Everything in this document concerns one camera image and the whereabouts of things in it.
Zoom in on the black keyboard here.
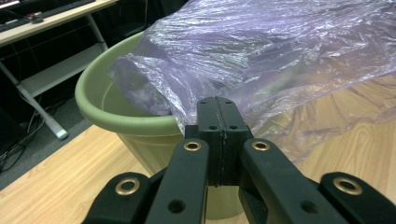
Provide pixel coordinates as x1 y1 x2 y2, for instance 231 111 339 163
40 0 96 19
0 17 33 34

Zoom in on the black cable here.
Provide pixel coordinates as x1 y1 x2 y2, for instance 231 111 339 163
0 92 45 174

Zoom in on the purple plastic bag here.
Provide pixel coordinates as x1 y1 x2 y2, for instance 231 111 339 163
107 0 396 163

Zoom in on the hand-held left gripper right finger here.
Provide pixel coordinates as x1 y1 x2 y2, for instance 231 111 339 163
216 95 254 188

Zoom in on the black computer mouse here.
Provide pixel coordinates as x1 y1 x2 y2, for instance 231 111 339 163
31 11 45 24

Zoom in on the wooden desk with white frame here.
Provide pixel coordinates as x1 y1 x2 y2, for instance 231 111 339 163
0 0 120 141

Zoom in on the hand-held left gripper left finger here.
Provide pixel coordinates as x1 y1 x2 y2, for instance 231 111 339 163
184 95 226 188

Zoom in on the green plastic bin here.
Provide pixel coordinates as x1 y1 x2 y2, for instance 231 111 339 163
74 31 246 220

